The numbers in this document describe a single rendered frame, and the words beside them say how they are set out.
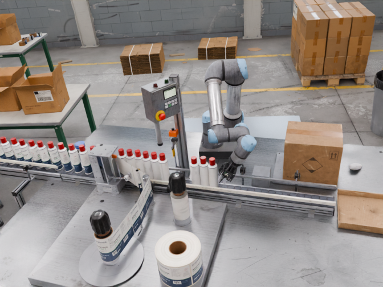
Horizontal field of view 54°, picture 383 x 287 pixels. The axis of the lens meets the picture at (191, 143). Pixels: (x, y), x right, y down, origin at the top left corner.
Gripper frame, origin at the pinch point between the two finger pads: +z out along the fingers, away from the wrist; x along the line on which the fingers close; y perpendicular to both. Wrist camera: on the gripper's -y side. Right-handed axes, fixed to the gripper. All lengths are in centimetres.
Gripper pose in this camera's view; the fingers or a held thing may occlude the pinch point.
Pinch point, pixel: (220, 180)
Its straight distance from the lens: 212.0
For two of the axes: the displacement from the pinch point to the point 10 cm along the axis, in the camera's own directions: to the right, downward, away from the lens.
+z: -4.0, 6.8, 6.1
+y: -2.8, 5.4, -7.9
